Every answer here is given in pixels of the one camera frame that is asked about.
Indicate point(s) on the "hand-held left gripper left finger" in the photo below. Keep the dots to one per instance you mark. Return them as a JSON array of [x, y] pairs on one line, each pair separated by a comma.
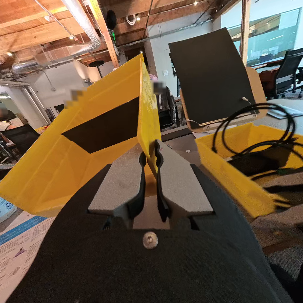
[[118, 184]]

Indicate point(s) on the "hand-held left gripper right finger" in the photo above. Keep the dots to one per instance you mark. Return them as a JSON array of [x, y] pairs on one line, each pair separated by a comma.
[[182, 187]]

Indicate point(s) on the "yellow plastic bin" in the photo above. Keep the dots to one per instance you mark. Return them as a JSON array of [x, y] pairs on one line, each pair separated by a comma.
[[236, 189], [47, 177]]

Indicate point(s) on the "black office chair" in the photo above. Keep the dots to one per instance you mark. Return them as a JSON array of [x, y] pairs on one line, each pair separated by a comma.
[[168, 118], [291, 64], [21, 138]]

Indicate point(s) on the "grey striped jacket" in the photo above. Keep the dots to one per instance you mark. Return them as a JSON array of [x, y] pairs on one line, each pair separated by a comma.
[[167, 101]]

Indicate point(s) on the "white wipes canister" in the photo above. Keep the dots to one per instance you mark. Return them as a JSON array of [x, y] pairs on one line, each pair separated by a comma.
[[6, 210]]

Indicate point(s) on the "black floor lamp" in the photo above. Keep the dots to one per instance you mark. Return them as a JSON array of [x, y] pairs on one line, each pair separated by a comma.
[[96, 63]]

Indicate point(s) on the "white paper sheet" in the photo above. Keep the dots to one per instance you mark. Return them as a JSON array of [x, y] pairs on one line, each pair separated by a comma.
[[284, 112]]

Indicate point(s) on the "black HDMI switch hub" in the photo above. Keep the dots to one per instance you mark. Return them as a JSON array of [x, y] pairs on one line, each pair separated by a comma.
[[255, 163]]

